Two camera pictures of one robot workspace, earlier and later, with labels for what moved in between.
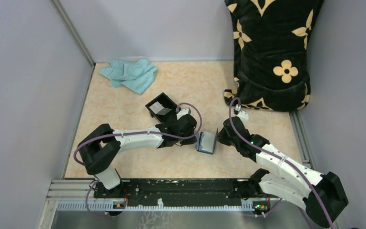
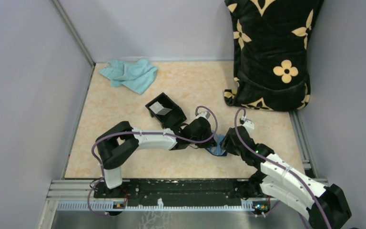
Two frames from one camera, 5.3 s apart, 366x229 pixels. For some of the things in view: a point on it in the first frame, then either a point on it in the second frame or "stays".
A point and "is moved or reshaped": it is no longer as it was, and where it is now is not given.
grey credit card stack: (158, 109) stays
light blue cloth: (139, 76) stays
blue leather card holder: (206, 142) is moved or reshaped
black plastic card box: (166, 100) stays
